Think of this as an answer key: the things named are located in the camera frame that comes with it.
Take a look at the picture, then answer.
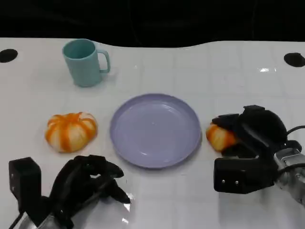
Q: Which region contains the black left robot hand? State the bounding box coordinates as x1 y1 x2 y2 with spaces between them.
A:
48 154 132 228

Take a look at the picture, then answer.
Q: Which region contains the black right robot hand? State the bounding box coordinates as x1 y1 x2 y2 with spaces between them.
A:
211 104 288 159

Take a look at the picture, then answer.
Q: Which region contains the orange and white bread roll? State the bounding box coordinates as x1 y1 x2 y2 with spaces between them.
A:
205 123 242 152
45 112 98 153

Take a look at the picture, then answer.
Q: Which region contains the lilac plate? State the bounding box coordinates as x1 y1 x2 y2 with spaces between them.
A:
110 93 203 169

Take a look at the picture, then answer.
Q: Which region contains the pale green mug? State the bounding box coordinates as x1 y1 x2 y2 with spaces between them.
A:
62 39 111 87

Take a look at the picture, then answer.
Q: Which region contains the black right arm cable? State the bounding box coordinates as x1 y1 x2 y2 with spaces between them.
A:
285 125 305 146

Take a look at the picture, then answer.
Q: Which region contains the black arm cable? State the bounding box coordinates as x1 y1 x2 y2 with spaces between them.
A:
8 213 24 229
285 125 305 146

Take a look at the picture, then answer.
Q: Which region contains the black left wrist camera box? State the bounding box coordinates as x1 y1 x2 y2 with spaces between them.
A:
9 156 47 226

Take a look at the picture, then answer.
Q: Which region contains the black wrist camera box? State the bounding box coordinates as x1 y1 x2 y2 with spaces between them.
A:
9 156 47 226
213 156 279 195

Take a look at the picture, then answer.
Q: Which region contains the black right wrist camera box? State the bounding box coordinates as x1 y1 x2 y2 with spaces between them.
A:
213 156 279 195

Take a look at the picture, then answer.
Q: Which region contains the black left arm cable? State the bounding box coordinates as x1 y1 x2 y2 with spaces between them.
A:
8 213 24 229

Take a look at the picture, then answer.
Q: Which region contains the black table cable hole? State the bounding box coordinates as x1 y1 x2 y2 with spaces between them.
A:
284 52 305 69
0 49 19 63

